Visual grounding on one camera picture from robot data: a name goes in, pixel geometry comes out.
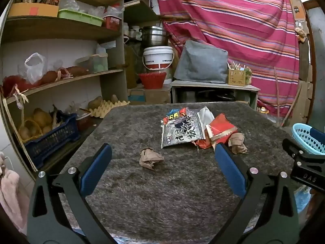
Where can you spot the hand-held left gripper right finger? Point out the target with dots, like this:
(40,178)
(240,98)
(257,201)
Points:
(229,170)

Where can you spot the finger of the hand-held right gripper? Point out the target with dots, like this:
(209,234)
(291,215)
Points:
(317,138)
(292,148)

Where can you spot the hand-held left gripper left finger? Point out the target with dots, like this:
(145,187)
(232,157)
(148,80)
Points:
(97,169)

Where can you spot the light blue plastic basket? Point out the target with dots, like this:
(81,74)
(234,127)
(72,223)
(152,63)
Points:
(302,132)

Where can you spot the brown paper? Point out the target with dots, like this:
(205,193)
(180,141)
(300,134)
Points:
(237,142)
(149,158)

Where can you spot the red paper wrapper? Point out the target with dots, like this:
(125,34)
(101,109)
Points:
(221,125)

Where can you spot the black and white snack packet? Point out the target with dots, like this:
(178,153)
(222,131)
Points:
(180,132)

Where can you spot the red and yellow snack packet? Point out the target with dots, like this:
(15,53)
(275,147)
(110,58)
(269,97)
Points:
(170,118)

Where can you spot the brown plastic tub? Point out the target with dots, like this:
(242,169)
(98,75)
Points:
(83,122)

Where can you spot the blue plastic crate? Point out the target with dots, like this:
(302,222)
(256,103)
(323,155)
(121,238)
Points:
(50,139)

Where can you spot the cardboard egg tray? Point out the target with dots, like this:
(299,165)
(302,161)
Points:
(106,109)

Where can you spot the large potato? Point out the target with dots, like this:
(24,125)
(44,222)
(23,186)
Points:
(95,103)

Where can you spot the small potato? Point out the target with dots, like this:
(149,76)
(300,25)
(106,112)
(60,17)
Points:
(114,99)

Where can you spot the yellow mesh bag of potatoes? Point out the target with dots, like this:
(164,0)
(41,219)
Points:
(40,120)

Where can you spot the pink towel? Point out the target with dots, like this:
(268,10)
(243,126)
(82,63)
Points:
(11,190)

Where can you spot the bamboo utensil holder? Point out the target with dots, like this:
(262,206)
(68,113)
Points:
(236,77)

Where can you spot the long sweet potato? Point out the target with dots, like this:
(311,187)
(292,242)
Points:
(75,71)

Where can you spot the short sweet potato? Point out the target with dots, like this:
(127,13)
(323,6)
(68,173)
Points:
(49,77)

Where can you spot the clear plastic container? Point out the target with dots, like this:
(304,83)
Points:
(95,63)

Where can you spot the yellow plastic jug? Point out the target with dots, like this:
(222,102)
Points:
(130,66)

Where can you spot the grey cushion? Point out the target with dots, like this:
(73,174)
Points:
(200,63)

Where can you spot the red mesh bag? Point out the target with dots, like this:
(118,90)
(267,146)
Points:
(14,85)

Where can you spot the white plastic bag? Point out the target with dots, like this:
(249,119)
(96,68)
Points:
(35,67)

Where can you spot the white plastic bucket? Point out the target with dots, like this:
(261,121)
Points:
(157,56)

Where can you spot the red striped curtain cloth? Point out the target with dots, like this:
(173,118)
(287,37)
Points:
(241,30)

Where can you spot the steel pot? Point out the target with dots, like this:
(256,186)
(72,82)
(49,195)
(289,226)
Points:
(153,36)

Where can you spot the wooden shelf unit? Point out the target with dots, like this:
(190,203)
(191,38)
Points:
(63,28)

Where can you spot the small red plastic basket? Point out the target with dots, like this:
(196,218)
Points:
(111,22)

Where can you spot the green plastic tray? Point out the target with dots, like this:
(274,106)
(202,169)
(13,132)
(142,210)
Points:
(78,17)

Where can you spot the yellow cardboard box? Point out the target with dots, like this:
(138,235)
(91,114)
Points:
(33,10)

